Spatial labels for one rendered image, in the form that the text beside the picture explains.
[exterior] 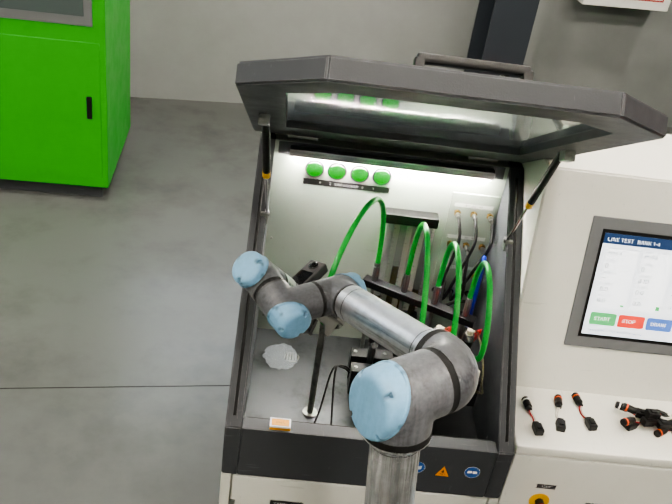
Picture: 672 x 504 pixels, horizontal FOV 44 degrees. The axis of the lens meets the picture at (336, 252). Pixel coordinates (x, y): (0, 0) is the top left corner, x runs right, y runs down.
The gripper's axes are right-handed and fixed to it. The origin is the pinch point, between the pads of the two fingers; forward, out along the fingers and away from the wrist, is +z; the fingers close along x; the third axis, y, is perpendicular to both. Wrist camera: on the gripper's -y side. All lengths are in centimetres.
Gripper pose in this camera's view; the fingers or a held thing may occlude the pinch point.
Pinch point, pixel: (328, 315)
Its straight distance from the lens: 196.6
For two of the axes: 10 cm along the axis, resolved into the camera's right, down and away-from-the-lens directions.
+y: -3.9, 8.9, -2.3
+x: 8.1, 2.1, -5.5
